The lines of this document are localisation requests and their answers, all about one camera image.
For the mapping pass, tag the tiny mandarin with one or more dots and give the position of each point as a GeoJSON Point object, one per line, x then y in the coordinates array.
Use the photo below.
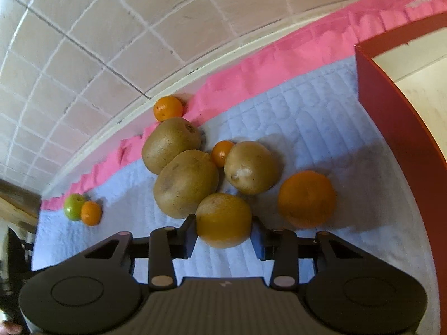
{"type": "Point", "coordinates": [221, 153]}

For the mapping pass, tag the small mandarin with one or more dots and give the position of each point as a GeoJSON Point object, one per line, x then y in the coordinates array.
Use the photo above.
{"type": "Point", "coordinates": [168, 108]}
{"type": "Point", "coordinates": [91, 213]}

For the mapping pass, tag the pale blue quilted mat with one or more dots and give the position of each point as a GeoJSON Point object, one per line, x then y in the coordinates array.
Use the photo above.
{"type": "Point", "coordinates": [314, 118]}

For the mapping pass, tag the brown kiwi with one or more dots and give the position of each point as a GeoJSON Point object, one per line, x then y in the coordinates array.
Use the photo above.
{"type": "Point", "coordinates": [223, 220]}
{"type": "Point", "coordinates": [167, 143]}
{"type": "Point", "coordinates": [251, 167]}
{"type": "Point", "coordinates": [183, 185]}

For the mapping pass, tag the wooden furniture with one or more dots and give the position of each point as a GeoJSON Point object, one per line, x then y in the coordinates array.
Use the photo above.
{"type": "Point", "coordinates": [17, 204]}

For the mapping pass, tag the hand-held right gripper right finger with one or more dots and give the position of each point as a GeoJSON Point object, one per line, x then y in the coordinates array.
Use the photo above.
{"type": "Point", "coordinates": [256, 239]}

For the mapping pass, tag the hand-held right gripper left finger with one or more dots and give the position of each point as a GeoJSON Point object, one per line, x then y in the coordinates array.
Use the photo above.
{"type": "Point", "coordinates": [190, 237]}

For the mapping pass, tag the large orange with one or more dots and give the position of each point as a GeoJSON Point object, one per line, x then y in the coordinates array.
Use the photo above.
{"type": "Point", "coordinates": [307, 199]}

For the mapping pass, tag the red cardboard box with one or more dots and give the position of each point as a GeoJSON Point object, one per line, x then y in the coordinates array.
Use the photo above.
{"type": "Point", "coordinates": [391, 111]}

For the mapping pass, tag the round green fruit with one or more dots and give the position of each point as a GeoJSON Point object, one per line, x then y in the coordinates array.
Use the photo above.
{"type": "Point", "coordinates": [72, 207]}

